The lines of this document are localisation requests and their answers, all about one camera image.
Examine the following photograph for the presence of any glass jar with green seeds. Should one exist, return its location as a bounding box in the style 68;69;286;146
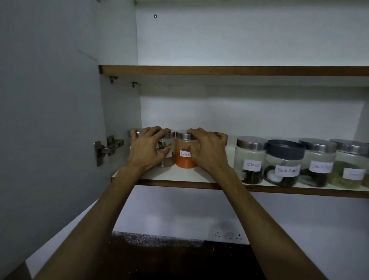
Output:
327;139;369;190

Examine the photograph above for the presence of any white cabinet carcass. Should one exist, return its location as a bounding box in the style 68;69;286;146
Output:
97;0;369;200

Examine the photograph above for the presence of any metal cabinet hinge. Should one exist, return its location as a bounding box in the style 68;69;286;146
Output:
93;135;125;167

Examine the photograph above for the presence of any person's right forearm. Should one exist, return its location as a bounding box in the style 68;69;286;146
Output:
206;167;330;280

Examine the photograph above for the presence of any blue lid glass jar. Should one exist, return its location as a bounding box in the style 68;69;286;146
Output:
263;140;306;188

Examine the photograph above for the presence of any empty wood-edged cabinet shelf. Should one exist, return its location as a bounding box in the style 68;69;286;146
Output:
98;65;369;77

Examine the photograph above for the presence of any steel lid glass jar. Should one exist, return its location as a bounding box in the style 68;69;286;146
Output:
213;132;228;146

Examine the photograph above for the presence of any white cabinet door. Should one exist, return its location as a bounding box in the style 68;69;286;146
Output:
0;0;113;280

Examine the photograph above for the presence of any glass jar with cloves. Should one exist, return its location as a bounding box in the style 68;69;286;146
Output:
233;136;268;185

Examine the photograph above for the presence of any person's left forearm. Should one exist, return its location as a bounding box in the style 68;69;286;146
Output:
33;165;145;280

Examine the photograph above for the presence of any wood-edged shelf with jars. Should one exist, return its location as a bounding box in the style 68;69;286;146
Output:
111;143;369;200

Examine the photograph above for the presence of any person's left hand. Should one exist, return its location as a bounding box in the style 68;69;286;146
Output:
127;126;172;174

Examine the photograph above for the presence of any glass jar with brown sticks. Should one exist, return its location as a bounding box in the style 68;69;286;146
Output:
135;131;176;168

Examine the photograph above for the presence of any glass jar with orange powder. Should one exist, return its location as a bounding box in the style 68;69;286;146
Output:
175;131;201;169

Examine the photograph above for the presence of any white wall socket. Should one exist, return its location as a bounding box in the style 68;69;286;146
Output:
213;229;250;242

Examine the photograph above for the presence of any person's right hand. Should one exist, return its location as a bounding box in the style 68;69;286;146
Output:
186;128;232;175

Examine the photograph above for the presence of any glass jar with black seeds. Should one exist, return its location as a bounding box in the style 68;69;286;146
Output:
298;137;337;188

